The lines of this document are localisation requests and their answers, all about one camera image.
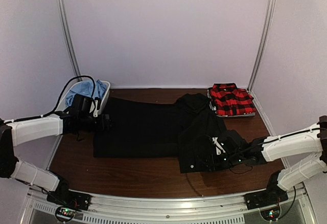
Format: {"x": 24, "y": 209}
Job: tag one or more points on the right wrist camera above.
{"x": 218, "y": 147}

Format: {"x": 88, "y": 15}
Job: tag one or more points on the front aluminium rail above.
{"x": 230, "y": 208}

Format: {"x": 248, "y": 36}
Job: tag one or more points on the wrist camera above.
{"x": 97, "y": 104}
{"x": 218, "y": 147}

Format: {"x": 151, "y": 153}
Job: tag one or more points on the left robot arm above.
{"x": 84, "y": 114}

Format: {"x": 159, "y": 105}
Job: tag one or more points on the light blue shirt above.
{"x": 85, "y": 88}

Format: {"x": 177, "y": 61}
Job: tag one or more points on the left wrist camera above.
{"x": 97, "y": 104}

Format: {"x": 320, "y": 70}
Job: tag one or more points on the right circuit board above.
{"x": 270, "y": 214}

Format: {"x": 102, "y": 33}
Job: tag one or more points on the white plastic basin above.
{"x": 62, "y": 106}

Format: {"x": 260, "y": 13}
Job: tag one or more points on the red black plaid shirt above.
{"x": 232, "y": 101}

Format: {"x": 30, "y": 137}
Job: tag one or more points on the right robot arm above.
{"x": 230, "y": 149}

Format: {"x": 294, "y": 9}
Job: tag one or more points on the circuit board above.
{"x": 270, "y": 214}
{"x": 64, "y": 214}

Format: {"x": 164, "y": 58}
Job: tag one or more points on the black long sleeve shirt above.
{"x": 147, "y": 130}

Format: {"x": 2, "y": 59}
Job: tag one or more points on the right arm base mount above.
{"x": 272, "y": 195}

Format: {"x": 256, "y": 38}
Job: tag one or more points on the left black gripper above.
{"x": 107, "y": 127}

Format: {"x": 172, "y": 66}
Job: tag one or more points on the left aluminium frame post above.
{"x": 68, "y": 38}

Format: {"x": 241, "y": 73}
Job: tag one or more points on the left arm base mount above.
{"x": 63, "y": 196}

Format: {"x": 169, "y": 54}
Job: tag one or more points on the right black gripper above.
{"x": 212, "y": 162}

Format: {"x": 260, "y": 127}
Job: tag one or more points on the right aluminium frame post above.
{"x": 270, "y": 9}

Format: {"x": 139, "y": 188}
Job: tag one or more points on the left circuit board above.
{"x": 64, "y": 214}

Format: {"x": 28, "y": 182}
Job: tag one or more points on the aluminium frame post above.
{"x": 270, "y": 9}
{"x": 68, "y": 38}

